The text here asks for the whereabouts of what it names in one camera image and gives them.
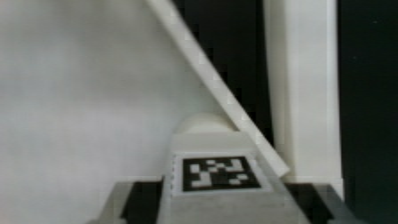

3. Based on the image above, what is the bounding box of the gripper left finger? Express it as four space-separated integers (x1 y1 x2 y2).
87 181 162 224

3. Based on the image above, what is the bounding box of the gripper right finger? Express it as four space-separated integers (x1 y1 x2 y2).
286 183 364 224

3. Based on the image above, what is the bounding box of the white table leg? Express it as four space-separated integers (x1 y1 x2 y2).
156 113 311 224

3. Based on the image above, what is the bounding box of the white square table top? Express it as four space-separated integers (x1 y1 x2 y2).
0 0 288 224

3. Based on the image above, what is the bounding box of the white U-shaped obstacle fence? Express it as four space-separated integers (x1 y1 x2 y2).
263 0 345 193

